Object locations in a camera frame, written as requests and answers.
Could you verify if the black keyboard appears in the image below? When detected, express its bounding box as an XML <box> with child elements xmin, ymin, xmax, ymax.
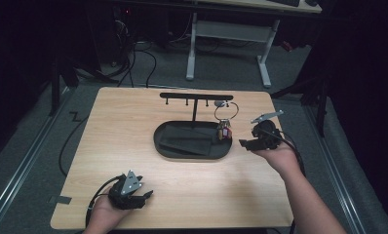
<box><xmin>267</xmin><ymin>0</ymin><xmax>301</xmax><ymax>8</ymax></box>

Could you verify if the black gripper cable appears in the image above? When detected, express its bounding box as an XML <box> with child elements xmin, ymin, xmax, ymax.
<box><xmin>85</xmin><ymin>174</ymin><xmax>125</xmax><ymax>229</ymax></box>
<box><xmin>257</xmin><ymin>128</ymin><xmax>307</xmax><ymax>178</ymax></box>

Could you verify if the black metal stand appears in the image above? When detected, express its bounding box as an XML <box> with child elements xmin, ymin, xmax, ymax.
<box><xmin>269</xmin><ymin>73</ymin><xmax>330</xmax><ymax>138</ymax></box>
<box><xmin>48</xmin><ymin>54</ymin><xmax>119</xmax><ymax>118</ymax></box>

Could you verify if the person's right hand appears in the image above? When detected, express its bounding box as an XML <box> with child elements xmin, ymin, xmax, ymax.
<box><xmin>252</xmin><ymin>139</ymin><xmax>302</xmax><ymax>178</ymax></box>

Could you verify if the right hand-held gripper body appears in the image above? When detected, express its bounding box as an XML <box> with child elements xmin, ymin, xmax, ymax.
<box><xmin>250</xmin><ymin>109</ymin><xmax>285</xmax><ymax>152</ymax></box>

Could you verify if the small red object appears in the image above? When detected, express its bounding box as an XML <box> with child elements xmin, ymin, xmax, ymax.
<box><xmin>281</xmin><ymin>40</ymin><xmax>294</xmax><ymax>54</ymax></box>

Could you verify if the black key stand with tray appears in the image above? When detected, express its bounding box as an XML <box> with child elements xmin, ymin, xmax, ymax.
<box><xmin>153</xmin><ymin>92</ymin><xmax>234</xmax><ymax>161</ymax></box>

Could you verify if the grey desk with white legs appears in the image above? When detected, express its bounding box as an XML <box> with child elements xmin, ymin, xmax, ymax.
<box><xmin>185</xmin><ymin>0</ymin><xmax>324</xmax><ymax>89</ymax></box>

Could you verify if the metal floor rail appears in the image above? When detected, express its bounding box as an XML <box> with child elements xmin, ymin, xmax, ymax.
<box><xmin>0</xmin><ymin>86</ymin><xmax>75</xmax><ymax>229</ymax></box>
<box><xmin>303</xmin><ymin>105</ymin><xmax>369</xmax><ymax>234</ymax></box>

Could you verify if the key ring with coloured tags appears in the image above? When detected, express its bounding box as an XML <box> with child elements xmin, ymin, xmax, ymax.
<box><xmin>213</xmin><ymin>100</ymin><xmax>241</xmax><ymax>142</ymax></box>

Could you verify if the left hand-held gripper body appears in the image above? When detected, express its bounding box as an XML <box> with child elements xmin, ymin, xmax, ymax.
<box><xmin>107</xmin><ymin>169</ymin><xmax>148</xmax><ymax>211</ymax></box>

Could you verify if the grey tape piece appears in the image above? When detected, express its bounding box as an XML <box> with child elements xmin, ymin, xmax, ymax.
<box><xmin>47</xmin><ymin>195</ymin><xmax>73</xmax><ymax>206</ymax></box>

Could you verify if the black floor cable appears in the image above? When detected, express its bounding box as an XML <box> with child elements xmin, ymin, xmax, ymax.
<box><xmin>58</xmin><ymin>110</ymin><xmax>90</xmax><ymax>178</ymax></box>

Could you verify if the person's left hand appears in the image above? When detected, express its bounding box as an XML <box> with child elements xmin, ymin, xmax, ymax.
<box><xmin>83</xmin><ymin>194</ymin><xmax>132</xmax><ymax>234</ymax></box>

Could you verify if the bundle of black cables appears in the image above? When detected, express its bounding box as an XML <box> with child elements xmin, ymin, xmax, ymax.
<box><xmin>112</xmin><ymin>13</ymin><xmax>158</xmax><ymax>89</ymax></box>

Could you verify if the dark computer tower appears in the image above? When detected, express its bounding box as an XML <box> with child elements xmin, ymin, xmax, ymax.
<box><xmin>87</xmin><ymin>5</ymin><xmax>136</xmax><ymax>70</ymax></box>

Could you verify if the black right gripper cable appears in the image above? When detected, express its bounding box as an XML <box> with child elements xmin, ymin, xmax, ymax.
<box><xmin>257</xmin><ymin>128</ymin><xmax>307</xmax><ymax>178</ymax></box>

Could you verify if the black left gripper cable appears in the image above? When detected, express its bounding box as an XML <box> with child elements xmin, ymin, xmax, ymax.
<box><xmin>85</xmin><ymin>174</ymin><xmax>125</xmax><ymax>229</ymax></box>

